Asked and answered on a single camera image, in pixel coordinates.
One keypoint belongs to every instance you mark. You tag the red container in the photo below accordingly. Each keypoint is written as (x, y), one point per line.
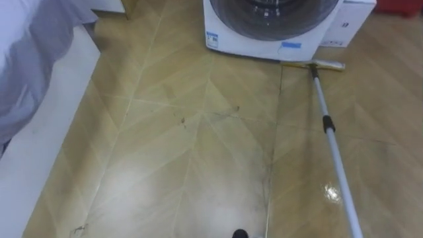
(400, 6)

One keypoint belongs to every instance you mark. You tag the white bed frame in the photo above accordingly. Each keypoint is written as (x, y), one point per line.
(36, 155)

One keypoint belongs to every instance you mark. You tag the white cardboard box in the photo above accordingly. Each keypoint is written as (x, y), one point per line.
(350, 23)

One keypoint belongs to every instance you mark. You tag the white cabinet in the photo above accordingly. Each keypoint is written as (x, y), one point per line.
(109, 5)

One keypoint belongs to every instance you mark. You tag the mop with silver pole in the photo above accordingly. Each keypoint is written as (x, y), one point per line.
(328, 124)

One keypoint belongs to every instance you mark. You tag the robot legs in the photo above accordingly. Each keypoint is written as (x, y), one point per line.
(240, 234)

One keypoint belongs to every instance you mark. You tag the grey bed cover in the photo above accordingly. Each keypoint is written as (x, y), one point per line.
(29, 49)

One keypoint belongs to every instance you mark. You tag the white washing machine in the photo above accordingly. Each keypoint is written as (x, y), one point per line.
(251, 46)

